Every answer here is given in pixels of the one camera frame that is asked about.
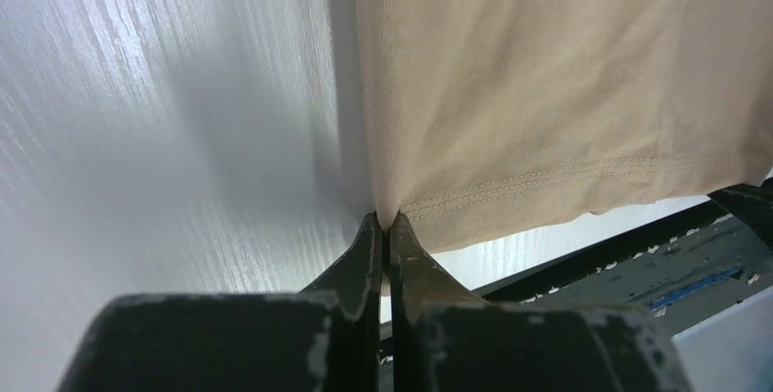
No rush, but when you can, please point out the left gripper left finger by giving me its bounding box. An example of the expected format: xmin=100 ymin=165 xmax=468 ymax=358
xmin=59 ymin=213 xmax=383 ymax=391

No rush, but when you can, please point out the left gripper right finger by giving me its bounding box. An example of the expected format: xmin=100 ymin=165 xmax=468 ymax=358
xmin=389 ymin=214 xmax=691 ymax=391

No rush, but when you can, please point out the beige t-shirt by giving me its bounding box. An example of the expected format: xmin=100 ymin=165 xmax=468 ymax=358
xmin=352 ymin=0 xmax=773 ymax=254

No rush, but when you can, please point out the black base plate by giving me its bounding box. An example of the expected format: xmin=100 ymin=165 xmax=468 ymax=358
xmin=376 ymin=178 xmax=773 ymax=366

